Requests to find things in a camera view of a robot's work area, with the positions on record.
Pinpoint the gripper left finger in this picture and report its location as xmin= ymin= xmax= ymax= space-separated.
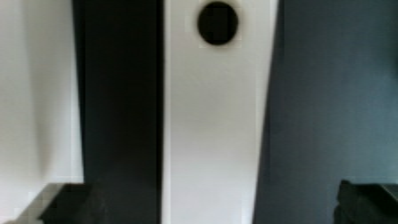
xmin=14 ymin=183 xmax=110 ymax=224

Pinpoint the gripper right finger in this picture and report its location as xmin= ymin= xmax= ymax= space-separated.
xmin=334 ymin=180 xmax=398 ymax=224

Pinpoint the white chair back part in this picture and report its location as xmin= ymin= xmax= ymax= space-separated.
xmin=0 ymin=0 xmax=280 ymax=224

